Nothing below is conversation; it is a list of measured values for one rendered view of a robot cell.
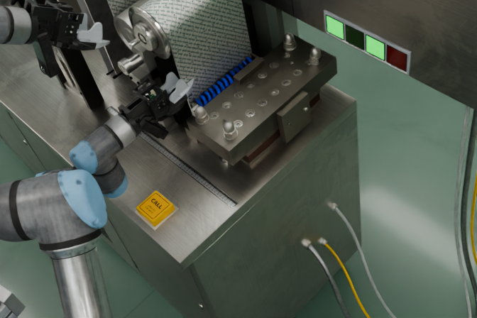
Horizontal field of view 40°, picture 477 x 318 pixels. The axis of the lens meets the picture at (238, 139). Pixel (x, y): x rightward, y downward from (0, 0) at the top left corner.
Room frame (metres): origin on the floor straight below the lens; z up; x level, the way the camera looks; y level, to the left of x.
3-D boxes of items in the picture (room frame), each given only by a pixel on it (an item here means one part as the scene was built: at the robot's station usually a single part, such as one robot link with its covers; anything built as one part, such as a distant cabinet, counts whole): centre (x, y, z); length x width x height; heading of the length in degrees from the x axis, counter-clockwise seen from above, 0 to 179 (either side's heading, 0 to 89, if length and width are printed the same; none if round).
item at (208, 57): (1.27, 0.00, 1.11); 0.23 x 0.01 x 0.18; 123
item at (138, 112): (1.14, 0.20, 1.12); 0.12 x 0.08 x 0.09; 123
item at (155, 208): (0.99, 0.25, 0.91); 0.07 x 0.07 x 0.02; 33
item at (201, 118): (1.14, 0.08, 1.05); 0.04 x 0.04 x 0.04
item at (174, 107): (1.15, 0.14, 1.09); 0.09 x 0.05 x 0.02; 122
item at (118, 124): (1.09, 0.27, 1.11); 0.08 x 0.05 x 0.08; 33
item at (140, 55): (1.26, 0.19, 1.05); 0.06 x 0.05 x 0.31; 123
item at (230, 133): (1.06, 0.02, 1.05); 0.04 x 0.04 x 0.04
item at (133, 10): (1.25, 0.14, 1.25); 0.15 x 0.01 x 0.15; 33
